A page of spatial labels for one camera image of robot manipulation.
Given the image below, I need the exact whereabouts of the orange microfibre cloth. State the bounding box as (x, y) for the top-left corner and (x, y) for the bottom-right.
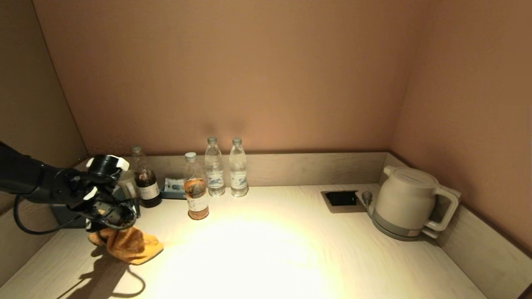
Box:
(88, 225), (164, 265)

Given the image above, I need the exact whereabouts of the amber tea bottle white cap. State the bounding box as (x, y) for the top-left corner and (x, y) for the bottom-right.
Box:
(183, 152), (209, 220)

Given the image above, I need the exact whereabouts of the white ribbed mug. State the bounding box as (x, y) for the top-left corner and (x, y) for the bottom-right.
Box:
(118, 170), (140, 203)

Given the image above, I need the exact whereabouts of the dark drink bottle grey cap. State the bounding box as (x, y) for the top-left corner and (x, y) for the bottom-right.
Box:
(131, 145), (163, 208)

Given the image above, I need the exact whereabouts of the blue-grey tissue box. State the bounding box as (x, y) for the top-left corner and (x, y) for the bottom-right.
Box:
(52, 203), (90, 228)

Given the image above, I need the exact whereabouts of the small blue tray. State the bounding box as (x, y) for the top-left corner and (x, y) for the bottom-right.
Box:
(160, 179), (187, 200)

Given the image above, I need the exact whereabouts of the clear water bottle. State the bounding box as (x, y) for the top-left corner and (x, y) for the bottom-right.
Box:
(205, 137), (226, 196)
(229, 137), (249, 197)

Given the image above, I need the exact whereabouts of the recessed power socket panel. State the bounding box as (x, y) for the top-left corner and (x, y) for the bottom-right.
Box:
(320, 191), (368, 214)

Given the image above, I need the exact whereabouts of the grey kettle base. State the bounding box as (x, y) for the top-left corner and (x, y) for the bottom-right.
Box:
(368, 208), (439, 242)

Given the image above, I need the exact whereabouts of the white electric kettle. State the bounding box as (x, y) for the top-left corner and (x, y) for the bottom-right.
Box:
(373, 166), (459, 238)

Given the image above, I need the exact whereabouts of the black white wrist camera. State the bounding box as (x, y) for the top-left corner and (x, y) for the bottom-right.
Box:
(86, 154), (130, 184)

